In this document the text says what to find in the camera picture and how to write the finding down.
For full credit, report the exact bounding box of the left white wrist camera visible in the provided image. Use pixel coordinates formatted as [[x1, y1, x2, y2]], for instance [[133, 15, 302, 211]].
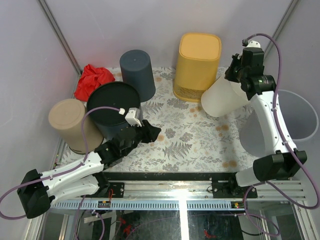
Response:
[[118, 107, 142, 127]]

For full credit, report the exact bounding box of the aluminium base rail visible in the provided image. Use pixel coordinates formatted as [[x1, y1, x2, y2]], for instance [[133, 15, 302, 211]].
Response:
[[59, 178, 311, 211]]

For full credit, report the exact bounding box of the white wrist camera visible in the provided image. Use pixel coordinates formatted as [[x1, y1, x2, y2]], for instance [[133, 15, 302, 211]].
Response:
[[118, 107, 142, 127], [242, 38, 261, 49]]

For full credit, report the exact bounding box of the crumpled red cloth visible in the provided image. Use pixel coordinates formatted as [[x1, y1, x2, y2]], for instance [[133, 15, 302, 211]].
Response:
[[74, 64, 116, 102]]

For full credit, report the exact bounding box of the left aluminium frame post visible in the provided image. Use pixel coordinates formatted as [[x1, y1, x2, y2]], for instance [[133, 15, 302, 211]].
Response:
[[37, 0, 83, 76]]

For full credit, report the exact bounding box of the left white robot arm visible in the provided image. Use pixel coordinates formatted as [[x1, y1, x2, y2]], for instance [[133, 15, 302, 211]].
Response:
[[17, 119, 161, 219]]

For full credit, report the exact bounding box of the yellow mesh basket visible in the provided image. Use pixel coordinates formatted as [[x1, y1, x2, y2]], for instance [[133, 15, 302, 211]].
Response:
[[173, 32, 222, 103]]

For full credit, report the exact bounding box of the slate blue tapered bin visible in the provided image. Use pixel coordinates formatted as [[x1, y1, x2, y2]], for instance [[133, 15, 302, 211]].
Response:
[[119, 49, 156, 103]]

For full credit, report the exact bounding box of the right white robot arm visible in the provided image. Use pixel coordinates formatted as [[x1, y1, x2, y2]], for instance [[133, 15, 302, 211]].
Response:
[[225, 47, 307, 198]]

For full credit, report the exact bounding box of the cream white bin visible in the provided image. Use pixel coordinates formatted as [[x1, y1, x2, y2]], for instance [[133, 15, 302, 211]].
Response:
[[200, 75, 250, 118]]

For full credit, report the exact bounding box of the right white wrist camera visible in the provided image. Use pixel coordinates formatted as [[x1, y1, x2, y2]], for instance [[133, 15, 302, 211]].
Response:
[[242, 38, 261, 49]]

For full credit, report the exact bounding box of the floral patterned table mat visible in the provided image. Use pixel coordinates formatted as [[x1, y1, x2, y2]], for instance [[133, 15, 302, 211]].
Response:
[[59, 66, 285, 173]]

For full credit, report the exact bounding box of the beige bin with black rim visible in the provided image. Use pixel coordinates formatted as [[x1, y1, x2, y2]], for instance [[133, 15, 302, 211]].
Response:
[[48, 98, 104, 155]]

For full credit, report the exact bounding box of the translucent grey bin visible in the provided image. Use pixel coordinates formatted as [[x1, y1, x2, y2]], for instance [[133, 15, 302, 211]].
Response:
[[239, 90, 319, 158]]

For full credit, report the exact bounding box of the aluminium frame post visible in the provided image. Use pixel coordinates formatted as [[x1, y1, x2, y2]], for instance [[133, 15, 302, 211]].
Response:
[[37, 0, 83, 76], [255, 0, 301, 60]]

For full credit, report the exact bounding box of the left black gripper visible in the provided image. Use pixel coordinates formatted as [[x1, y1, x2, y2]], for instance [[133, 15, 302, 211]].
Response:
[[123, 120, 161, 158]]

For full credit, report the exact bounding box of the right aluminium frame post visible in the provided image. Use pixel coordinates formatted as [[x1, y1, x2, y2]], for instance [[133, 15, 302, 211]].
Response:
[[255, 0, 301, 60]]

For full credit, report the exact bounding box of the large dark navy bin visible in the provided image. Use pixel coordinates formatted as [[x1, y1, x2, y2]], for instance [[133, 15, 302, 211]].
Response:
[[86, 81, 141, 140]]

